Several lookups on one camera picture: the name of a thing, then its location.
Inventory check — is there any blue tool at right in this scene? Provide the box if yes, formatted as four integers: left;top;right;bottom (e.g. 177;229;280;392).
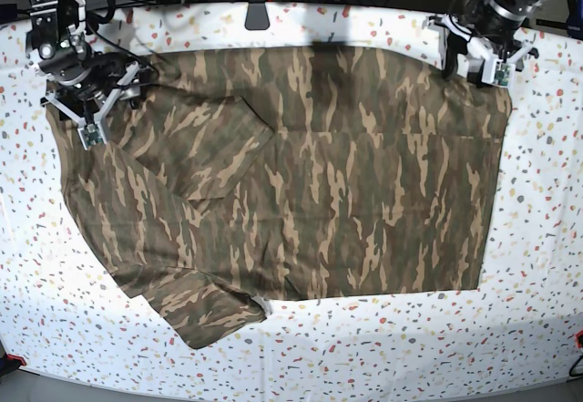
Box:
536;0;583;38

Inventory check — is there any camouflage T-shirt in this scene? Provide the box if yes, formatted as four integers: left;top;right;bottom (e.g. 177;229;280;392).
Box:
46;46;512;349

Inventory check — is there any red clamp right corner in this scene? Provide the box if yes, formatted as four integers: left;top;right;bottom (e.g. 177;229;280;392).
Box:
575;331;583;349

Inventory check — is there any red clamp corner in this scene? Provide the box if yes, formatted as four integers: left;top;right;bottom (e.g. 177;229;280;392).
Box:
5;355;26;368
575;331;583;349

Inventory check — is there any terrazzo pattern table cloth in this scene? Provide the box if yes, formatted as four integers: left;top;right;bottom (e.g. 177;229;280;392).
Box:
1;22;582;401

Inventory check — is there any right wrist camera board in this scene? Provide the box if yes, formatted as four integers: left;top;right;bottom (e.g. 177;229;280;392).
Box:
77;123;107;150

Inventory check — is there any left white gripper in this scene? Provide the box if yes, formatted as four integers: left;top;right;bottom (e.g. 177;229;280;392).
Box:
425;15;539;81

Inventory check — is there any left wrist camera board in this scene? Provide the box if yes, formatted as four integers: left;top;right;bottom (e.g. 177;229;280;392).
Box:
492;60;516;88

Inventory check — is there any red clamp left corner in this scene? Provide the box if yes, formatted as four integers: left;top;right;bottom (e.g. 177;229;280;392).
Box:
5;355;26;368

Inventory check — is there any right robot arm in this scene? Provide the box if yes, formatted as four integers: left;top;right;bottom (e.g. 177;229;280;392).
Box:
26;0;148;145

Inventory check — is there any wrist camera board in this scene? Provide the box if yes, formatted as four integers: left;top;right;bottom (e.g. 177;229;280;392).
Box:
492;60;516;88
77;123;107;150

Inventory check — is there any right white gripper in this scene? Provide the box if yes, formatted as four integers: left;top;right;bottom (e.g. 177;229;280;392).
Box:
41;62;141;131

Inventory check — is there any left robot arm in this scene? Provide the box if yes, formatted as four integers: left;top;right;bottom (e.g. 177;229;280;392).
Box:
425;0;547;88

